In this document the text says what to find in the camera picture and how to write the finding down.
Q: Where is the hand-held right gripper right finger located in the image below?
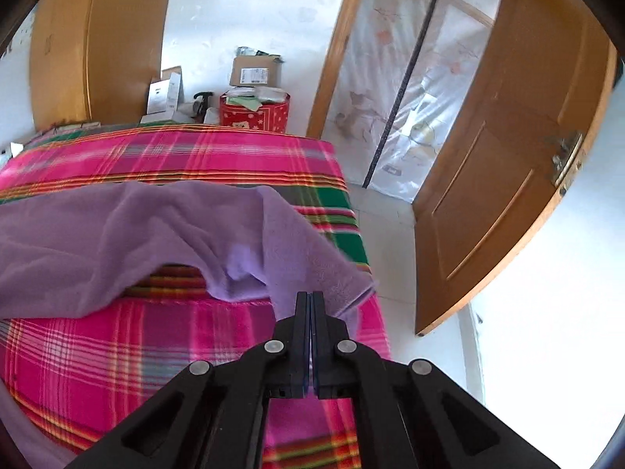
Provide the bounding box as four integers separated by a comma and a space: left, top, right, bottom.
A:
311, 292, 562, 469

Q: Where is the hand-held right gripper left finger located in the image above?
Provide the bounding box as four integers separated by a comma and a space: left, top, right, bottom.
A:
63, 292, 312, 469

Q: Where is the purple fleece garment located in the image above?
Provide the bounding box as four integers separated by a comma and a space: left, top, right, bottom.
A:
0, 182, 379, 335

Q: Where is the pink plaid bed sheet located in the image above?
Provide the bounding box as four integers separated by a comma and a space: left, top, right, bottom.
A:
0, 124, 394, 469

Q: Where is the red patterned box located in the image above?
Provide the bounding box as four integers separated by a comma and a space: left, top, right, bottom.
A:
219, 90, 291, 134

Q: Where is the green paper sheet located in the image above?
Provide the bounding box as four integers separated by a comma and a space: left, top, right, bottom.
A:
225, 95, 262, 111

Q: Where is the printed plastic door curtain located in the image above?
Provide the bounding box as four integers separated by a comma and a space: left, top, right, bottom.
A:
320, 0, 506, 203

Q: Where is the brown cardboard box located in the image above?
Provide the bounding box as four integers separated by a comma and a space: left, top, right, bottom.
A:
229, 54, 284, 90

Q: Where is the wooden door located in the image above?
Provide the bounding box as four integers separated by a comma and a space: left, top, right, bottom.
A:
414, 0, 618, 337

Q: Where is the white carton box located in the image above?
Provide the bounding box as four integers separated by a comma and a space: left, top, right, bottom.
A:
146, 66, 184, 118

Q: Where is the black curtain strip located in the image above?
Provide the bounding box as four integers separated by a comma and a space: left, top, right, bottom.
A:
362, 0, 450, 189

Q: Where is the wooden wardrobe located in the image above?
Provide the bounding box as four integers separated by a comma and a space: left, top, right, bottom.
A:
29, 0, 179, 130

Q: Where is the wooden door frame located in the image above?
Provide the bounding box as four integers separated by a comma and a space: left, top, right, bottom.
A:
306, 0, 374, 140

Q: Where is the metal door handle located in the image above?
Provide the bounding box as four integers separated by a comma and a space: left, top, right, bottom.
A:
546, 131, 587, 196

